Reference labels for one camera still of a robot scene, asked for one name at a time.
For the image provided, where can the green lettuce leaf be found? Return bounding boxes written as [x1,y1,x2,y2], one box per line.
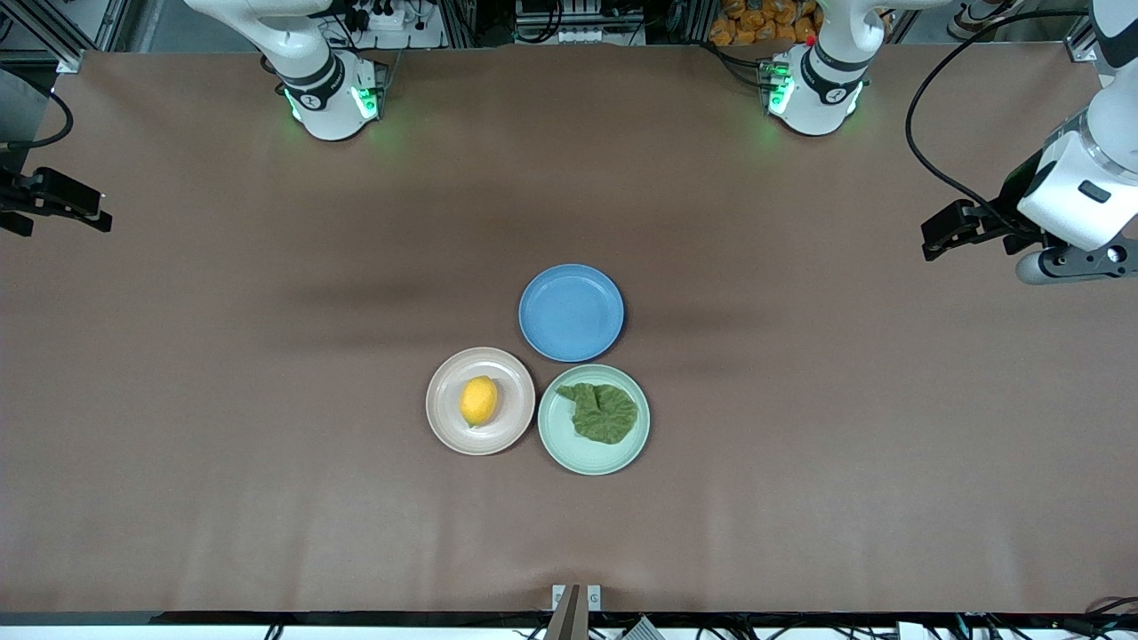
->
[557,382,640,446]

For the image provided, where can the yellow lemon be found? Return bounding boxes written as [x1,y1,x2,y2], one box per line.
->
[460,375,500,428]

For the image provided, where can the orange snack bags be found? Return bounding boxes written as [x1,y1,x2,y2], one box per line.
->
[709,0,823,47]

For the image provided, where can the black power plugs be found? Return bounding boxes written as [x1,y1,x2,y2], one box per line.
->
[342,0,421,32]

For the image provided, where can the blue plate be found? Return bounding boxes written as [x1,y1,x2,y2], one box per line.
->
[518,263,626,364]

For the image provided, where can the mint green plate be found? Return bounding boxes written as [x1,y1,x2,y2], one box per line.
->
[537,364,652,476]

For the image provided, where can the beige plate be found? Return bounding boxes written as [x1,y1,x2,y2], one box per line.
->
[425,347,537,457]

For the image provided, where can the matte table cover sheet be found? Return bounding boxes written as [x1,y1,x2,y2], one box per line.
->
[0,44,1138,616]

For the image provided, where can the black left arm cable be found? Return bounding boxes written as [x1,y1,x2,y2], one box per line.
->
[905,9,1093,219]

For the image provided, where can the aluminium frame profile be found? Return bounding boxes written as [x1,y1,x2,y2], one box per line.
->
[0,0,121,74]
[1062,0,1105,63]

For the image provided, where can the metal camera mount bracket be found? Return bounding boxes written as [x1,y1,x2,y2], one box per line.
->
[551,584,603,640]

